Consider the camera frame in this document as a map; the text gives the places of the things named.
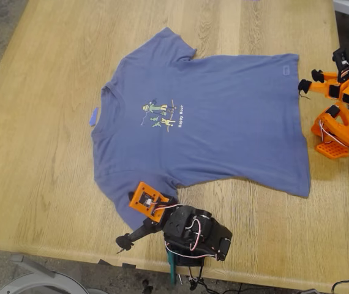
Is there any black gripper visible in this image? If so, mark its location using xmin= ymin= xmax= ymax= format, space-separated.
xmin=115 ymin=191 xmax=178 ymax=254

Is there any blue tape piece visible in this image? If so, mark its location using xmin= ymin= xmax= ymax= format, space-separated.
xmin=88 ymin=107 xmax=99 ymax=127

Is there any thin black camera cable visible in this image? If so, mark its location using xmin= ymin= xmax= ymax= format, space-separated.
xmin=187 ymin=265 xmax=212 ymax=292

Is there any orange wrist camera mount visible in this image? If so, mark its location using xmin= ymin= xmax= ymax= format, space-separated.
xmin=128 ymin=181 xmax=170 ymax=223

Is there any green table clamp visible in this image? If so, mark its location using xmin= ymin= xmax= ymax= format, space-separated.
xmin=167 ymin=249 xmax=178 ymax=285

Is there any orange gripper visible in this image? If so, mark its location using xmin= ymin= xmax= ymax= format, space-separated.
xmin=298 ymin=69 xmax=349 ymax=100

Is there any blue printed T-shirt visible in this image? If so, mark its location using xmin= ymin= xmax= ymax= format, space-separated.
xmin=91 ymin=26 xmax=312 ymax=231

